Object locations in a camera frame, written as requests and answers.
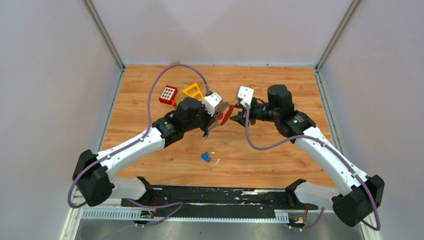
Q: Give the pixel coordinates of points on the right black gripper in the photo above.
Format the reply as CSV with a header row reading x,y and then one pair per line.
x,y
240,117

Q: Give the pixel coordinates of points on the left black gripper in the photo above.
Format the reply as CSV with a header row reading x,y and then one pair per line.
x,y
211,120

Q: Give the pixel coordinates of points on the metal keyring holder red handle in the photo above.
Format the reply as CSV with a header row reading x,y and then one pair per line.
x,y
219,118

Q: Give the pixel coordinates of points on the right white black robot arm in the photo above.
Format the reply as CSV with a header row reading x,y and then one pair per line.
x,y
356,196

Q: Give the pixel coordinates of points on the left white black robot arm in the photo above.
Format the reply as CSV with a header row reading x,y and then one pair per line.
x,y
95,173

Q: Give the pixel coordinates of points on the red toy brick car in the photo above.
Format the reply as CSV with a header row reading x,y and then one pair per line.
x,y
175,103

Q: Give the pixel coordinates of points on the red window toy brick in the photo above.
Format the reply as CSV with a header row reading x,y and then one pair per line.
x,y
168,94

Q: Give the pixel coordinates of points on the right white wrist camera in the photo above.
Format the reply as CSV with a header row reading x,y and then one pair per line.
x,y
244,95

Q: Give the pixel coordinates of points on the yellow triangular toy frame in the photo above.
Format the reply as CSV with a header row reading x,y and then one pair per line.
x,y
193,91

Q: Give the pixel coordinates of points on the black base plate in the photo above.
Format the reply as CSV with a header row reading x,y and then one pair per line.
x,y
224,202

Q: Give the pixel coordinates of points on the white slotted cable duct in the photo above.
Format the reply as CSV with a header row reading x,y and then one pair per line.
x,y
140,214

